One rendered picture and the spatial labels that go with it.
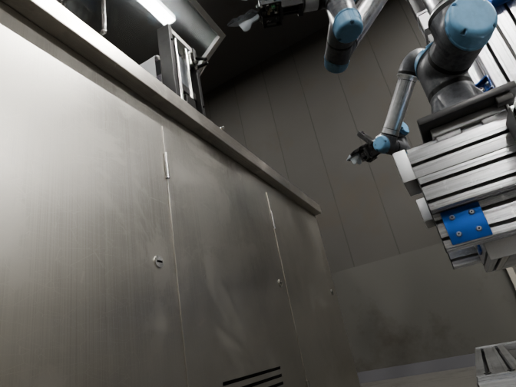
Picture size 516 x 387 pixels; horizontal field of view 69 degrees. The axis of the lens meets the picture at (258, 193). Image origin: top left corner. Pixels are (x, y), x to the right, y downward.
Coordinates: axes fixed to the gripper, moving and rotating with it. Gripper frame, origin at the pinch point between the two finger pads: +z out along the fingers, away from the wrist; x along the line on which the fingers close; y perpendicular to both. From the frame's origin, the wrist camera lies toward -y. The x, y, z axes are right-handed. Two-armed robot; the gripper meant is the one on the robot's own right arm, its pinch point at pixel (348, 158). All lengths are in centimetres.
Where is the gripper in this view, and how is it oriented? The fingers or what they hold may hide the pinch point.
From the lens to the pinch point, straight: 212.3
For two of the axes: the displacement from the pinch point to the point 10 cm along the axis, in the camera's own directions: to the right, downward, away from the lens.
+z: -5.6, 4.3, 7.1
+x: 7.7, -0.3, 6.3
